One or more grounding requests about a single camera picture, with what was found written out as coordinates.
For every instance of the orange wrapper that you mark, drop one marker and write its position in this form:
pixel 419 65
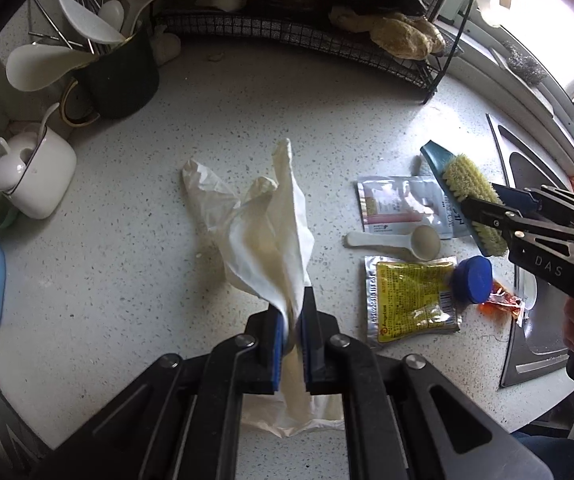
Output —
pixel 498 305

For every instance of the white rice paddle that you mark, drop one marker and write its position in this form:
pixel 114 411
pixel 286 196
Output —
pixel 42 66

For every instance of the window with white frame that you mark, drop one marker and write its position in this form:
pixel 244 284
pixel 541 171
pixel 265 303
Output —
pixel 557 10

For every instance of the person's blue trouser leg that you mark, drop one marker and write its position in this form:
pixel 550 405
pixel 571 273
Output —
pixel 547 445

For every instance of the white plastic bag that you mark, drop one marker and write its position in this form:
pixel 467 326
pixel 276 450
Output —
pixel 267 240

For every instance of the steel wool scourer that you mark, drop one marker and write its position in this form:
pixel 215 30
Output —
pixel 524 62

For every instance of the large white spoon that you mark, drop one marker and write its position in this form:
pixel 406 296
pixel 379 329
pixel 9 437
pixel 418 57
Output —
pixel 84 15

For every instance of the silver pink sachet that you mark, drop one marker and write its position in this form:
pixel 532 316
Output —
pixel 392 200

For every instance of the yellow silver packet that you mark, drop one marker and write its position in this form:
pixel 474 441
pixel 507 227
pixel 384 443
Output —
pixel 412 300

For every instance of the stainless steel sink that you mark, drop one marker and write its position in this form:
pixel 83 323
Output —
pixel 537 352

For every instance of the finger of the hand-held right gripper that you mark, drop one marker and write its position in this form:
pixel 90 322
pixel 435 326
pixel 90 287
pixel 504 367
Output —
pixel 517 197
pixel 492 220

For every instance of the small white spoon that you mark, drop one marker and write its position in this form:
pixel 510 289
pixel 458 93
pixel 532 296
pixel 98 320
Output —
pixel 113 12

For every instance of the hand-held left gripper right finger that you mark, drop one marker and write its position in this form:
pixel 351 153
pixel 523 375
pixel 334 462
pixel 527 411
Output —
pixel 309 330

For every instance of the white measuring spoon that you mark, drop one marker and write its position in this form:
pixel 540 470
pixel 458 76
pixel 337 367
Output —
pixel 424 243

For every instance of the dark green utensil mug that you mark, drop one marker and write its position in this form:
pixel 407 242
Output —
pixel 122 80

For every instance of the blue bottle cap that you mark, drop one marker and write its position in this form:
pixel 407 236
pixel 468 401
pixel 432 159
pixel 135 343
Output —
pixel 472 280

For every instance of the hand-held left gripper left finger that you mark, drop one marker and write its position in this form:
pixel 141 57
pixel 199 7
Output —
pixel 277 330

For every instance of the teal scrub brush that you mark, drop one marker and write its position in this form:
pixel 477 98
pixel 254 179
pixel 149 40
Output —
pixel 467 175

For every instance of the white ceramic condiment pot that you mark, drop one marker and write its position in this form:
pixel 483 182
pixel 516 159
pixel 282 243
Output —
pixel 42 175

